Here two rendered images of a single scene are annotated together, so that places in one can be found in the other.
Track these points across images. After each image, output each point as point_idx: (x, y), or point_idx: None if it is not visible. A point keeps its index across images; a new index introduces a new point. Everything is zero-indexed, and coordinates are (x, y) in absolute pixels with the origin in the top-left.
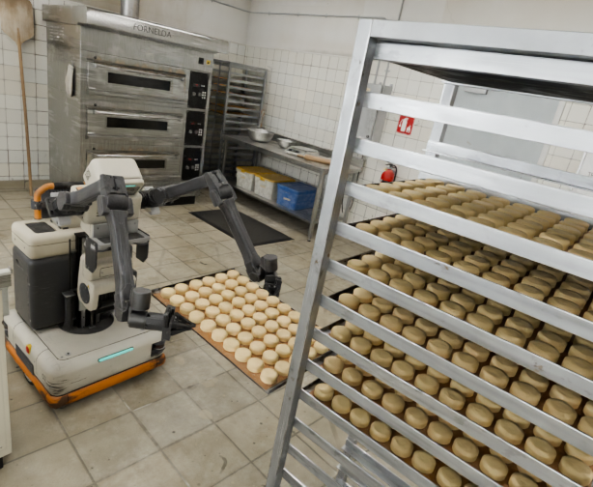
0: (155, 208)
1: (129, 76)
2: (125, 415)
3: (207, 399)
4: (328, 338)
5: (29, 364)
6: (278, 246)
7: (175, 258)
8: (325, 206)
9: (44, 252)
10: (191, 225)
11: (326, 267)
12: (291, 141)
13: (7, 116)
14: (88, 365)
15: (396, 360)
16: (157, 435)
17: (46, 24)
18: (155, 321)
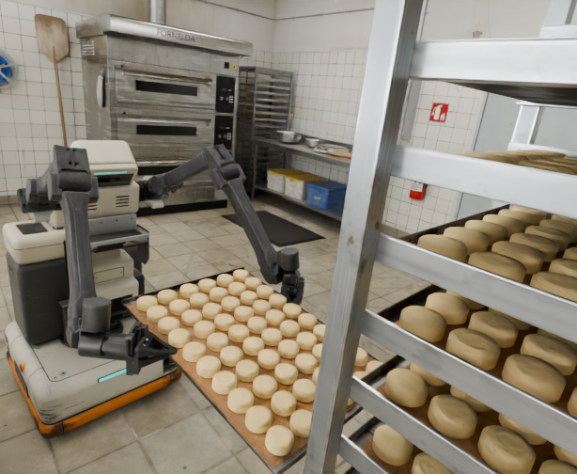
0: (158, 200)
1: (157, 84)
2: (130, 446)
3: (227, 423)
4: (383, 402)
5: (23, 385)
6: (310, 245)
7: (203, 260)
8: (367, 107)
9: (35, 256)
10: (223, 228)
11: (374, 252)
12: (319, 140)
13: (47, 132)
14: (85, 387)
15: (547, 463)
16: (165, 472)
17: (80, 41)
18: (115, 347)
